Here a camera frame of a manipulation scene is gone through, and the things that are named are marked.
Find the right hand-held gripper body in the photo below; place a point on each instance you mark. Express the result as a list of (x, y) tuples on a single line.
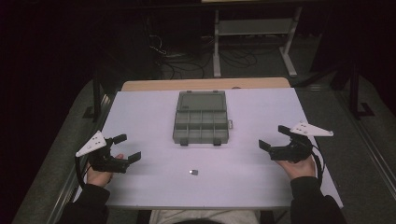
[(295, 151)]

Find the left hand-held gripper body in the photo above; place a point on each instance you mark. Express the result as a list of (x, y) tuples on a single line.
[(102, 161)]

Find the person's left hand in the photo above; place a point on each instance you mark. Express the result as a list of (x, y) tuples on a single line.
[(98, 178)]

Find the person's right hand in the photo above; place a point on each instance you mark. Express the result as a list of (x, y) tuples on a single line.
[(299, 169)]

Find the white table cover sheet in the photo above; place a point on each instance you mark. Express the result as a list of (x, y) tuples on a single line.
[(249, 174)]

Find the black metal stand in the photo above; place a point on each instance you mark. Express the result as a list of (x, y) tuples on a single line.
[(355, 93), (97, 99)]

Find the small grey metal part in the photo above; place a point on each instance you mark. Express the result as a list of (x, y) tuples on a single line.
[(194, 172)]

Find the grey plastic compartment box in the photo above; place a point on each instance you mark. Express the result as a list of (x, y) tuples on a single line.
[(201, 119)]

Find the white metal desk frame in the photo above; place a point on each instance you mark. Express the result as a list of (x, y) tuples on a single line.
[(253, 27)]

